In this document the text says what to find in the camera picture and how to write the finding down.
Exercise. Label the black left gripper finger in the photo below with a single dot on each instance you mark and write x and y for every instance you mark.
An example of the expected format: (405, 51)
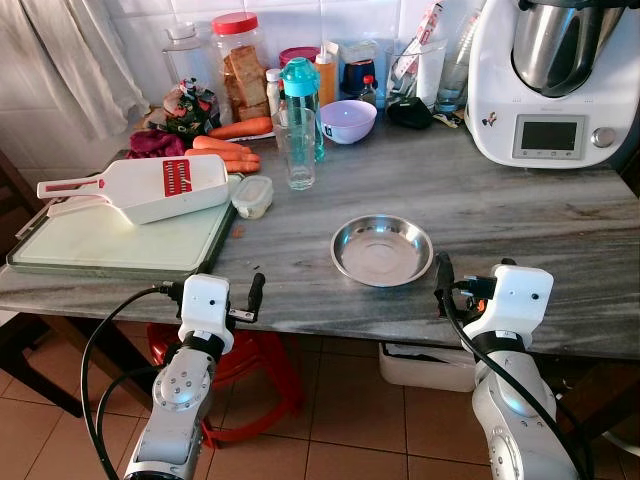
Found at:
(206, 269)
(257, 291)

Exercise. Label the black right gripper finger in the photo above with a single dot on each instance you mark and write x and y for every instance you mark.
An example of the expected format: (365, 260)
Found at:
(507, 264)
(444, 272)

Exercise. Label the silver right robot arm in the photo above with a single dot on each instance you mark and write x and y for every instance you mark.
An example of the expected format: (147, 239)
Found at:
(512, 412)

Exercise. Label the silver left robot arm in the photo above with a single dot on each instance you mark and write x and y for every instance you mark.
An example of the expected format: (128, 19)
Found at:
(180, 392)

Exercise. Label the red plastic stool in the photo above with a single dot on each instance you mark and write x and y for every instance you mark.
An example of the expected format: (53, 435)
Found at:
(265, 365)

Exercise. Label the round stainless steel plate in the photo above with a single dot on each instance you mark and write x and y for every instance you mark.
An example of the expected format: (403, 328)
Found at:
(382, 250)

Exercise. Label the white plastic storage box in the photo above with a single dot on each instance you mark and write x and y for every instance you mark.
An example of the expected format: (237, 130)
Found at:
(425, 368)

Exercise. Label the pale green cutting board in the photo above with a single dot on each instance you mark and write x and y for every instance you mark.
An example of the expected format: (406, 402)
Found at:
(110, 245)

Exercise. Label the white mandoline slicer red blade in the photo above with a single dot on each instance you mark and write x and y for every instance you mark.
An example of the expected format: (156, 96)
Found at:
(140, 190)

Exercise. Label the orange carrot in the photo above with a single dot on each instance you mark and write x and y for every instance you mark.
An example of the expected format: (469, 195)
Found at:
(243, 158)
(242, 127)
(220, 144)

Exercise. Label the dark red beetroot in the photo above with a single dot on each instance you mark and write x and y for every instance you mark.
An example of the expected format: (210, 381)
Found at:
(155, 145)

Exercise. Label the clear drinking glass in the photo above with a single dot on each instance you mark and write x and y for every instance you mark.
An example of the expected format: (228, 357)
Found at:
(298, 155)

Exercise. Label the floral patterned pouch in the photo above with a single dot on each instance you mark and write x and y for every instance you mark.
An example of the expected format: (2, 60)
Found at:
(190, 108)

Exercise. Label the black rounded object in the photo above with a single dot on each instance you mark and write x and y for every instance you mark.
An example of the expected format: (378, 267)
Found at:
(409, 112)

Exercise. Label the white kitchen cooking machine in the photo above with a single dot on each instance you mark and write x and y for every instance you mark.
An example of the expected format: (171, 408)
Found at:
(550, 100)

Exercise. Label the lilac plastic bowl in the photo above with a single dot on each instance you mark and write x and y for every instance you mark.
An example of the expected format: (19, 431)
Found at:
(348, 122)

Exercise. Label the small white spice shaker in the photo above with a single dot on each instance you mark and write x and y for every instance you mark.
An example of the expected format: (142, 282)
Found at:
(273, 92)

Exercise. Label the small dark bottle red cap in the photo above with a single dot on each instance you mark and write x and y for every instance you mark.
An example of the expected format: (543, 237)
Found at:
(369, 94)

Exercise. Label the clear jar with red lid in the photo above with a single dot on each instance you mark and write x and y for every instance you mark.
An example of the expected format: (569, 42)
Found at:
(240, 75)

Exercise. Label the tall clear glass vessel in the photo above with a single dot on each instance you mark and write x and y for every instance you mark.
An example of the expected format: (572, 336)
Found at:
(455, 70)

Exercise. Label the clear plastic measuring jug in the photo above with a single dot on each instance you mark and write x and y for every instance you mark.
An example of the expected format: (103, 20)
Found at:
(415, 70)

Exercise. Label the teal water bottle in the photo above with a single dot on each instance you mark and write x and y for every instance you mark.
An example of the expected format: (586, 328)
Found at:
(300, 82)

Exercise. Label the empty clear glass jar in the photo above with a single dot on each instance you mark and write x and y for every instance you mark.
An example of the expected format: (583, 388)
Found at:
(188, 55)

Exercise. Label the dark blue mug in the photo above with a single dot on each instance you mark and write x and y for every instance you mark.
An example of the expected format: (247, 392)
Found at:
(357, 75)

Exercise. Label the orange squeeze bottle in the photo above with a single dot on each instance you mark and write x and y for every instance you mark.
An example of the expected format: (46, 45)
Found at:
(326, 78)

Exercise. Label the white curtain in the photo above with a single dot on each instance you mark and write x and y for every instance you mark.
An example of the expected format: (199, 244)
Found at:
(70, 60)

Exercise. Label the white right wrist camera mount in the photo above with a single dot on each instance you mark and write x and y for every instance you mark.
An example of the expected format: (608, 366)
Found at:
(520, 295)

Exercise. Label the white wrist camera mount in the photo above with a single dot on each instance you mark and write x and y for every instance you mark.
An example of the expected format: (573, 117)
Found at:
(205, 305)
(520, 295)

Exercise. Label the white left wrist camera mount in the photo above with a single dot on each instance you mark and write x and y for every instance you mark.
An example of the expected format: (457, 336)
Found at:
(205, 305)

